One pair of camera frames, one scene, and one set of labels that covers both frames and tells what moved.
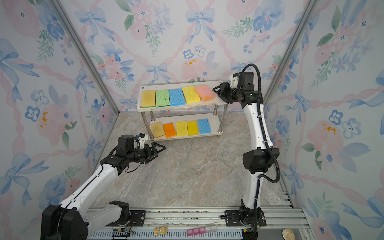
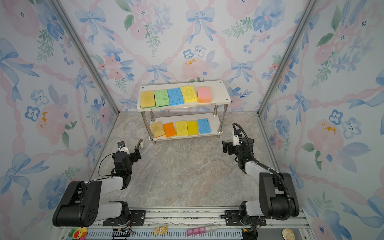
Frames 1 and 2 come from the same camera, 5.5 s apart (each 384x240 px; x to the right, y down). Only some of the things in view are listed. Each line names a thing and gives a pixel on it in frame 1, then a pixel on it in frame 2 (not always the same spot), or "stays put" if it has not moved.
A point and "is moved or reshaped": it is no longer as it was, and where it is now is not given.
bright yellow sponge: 192,128 stays put
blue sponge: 176,97 stays put
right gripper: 221,93 → 226,145
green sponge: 162,98 stays put
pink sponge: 205,92 is moved or reshaped
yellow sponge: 190,94 stays put
